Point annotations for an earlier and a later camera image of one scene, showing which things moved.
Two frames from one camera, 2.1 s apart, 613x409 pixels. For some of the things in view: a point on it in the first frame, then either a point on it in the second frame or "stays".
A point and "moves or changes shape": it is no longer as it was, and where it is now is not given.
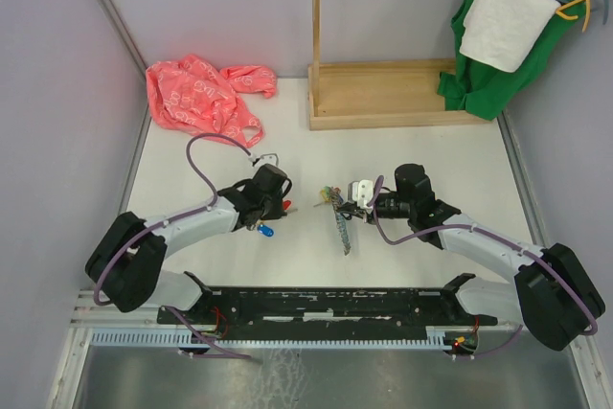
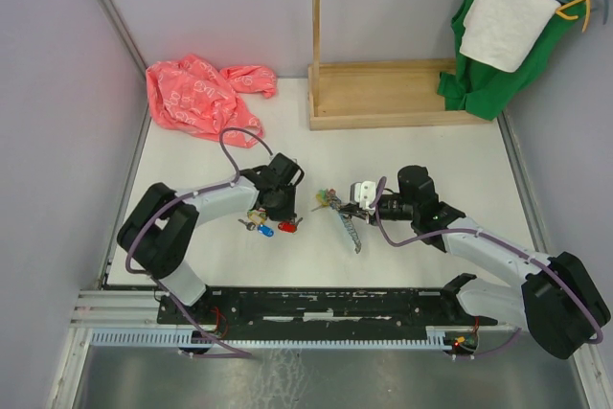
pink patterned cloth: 190,94 stays
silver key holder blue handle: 336,197 moves or changes shape
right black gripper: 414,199 stays
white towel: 507,20 stays
